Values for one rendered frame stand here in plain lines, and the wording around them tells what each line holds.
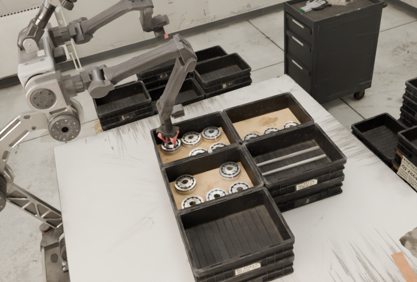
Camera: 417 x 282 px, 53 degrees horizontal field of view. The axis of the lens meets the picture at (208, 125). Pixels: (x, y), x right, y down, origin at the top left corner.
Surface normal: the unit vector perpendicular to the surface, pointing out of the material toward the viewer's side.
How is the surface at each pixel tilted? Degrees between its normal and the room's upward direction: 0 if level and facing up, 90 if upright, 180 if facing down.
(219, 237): 0
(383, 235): 0
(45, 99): 90
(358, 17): 90
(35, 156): 0
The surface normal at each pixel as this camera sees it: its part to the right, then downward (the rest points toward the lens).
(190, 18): 0.36, 0.55
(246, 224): -0.11, -0.78
